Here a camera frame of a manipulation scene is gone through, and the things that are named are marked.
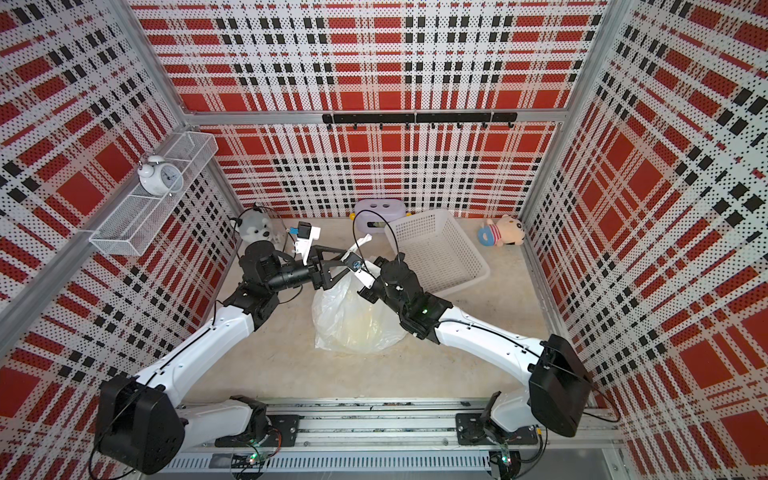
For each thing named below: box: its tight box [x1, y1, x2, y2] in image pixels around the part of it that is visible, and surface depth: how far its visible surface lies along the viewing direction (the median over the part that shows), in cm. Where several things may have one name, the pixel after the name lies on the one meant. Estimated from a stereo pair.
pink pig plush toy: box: [478, 214, 526, 247], surface depth 110 cm
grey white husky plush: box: [239, 208, 275, 244], surface depth 97 cm
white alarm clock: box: [137, 155, 184, 197], surface depth 73 cm
